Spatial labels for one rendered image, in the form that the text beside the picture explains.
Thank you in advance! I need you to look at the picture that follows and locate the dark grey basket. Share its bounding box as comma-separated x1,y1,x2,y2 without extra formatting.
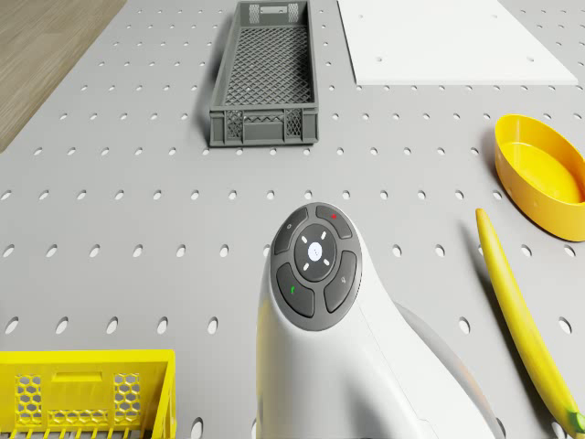
208,0,321,149

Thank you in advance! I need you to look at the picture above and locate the white board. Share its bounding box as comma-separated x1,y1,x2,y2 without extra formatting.
336,0,580,87

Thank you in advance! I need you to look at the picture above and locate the banana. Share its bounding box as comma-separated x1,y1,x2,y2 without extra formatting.
474,208,585,437

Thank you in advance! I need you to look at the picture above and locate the yellow bowl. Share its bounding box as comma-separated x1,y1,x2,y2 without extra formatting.
494,112,585,243

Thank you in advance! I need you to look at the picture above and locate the yellow basket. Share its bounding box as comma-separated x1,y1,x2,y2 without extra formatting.
0,348,178,439

